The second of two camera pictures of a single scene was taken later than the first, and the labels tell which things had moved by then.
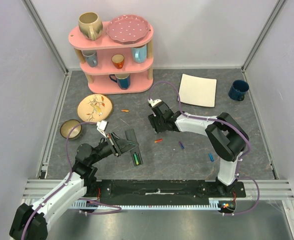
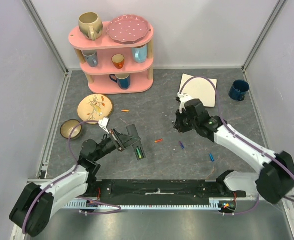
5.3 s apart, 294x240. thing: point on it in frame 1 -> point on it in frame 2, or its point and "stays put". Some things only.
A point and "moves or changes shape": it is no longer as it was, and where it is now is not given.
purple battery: x=181 y=145 stays put
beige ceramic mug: x=91 y=25 stays put
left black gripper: x=115 y=140 -> x=116 y=135
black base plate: x=159 y=190 stays put
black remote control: x=136 y=152 moves or changes shape
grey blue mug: x=91 y=56 stays put
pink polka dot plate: x=128 y=29 stays put
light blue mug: x=139 y=53 stays put
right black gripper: x=157 y=121 -> x=182 y=120
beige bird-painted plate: x=94 y=108 stays put
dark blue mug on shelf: x=122 y=79 stays put
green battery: x=136 y=159 -> x=139 y=152
